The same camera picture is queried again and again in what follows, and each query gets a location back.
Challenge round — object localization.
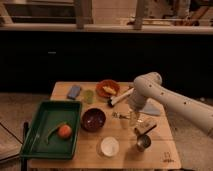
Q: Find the silver fork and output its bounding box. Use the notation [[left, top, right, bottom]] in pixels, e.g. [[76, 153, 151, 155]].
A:
[[112, 112, 130, 120]]

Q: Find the blue sponge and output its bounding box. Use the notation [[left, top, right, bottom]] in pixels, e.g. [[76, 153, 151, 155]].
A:
[[67, 85, 81, 100]]

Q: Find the white black handled brush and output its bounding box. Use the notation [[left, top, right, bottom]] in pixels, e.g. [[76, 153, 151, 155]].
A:
[[108, 88, 133, 107]]

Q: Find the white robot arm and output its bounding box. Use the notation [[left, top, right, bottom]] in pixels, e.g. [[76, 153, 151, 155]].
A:
[[128, 72, 213, 139]]

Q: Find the green chili pepper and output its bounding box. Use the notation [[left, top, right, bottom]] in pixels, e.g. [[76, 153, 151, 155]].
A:
[[45, 122, 66, 144]]

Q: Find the green plastic cup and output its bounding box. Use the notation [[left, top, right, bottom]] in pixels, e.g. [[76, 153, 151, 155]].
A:
[[83, 90, 94, 104]]

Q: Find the dark brown bowl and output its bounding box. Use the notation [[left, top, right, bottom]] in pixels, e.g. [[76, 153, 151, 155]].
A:
[[81, 108, 106, 132]]

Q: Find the metal measuring cup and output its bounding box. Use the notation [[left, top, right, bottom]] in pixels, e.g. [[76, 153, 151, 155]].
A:
[[134, 126, 154, 152]]

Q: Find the orange plate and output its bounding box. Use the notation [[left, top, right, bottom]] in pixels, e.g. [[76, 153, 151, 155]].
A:
[[96, 79, 120, 98]]

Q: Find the green plastic tray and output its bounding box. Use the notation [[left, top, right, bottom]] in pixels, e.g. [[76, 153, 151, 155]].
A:
[[20, 101, 82, 160]]

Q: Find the orange fruit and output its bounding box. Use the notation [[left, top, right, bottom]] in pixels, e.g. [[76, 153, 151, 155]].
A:
[[57, 124, 72, 139]]

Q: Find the yellow food piece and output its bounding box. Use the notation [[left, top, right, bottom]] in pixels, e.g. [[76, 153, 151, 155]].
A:
[[103, 86, 116, 95]]

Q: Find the light blue cloth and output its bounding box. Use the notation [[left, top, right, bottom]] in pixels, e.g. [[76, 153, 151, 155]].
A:
[[141, 102, 161, 116]]

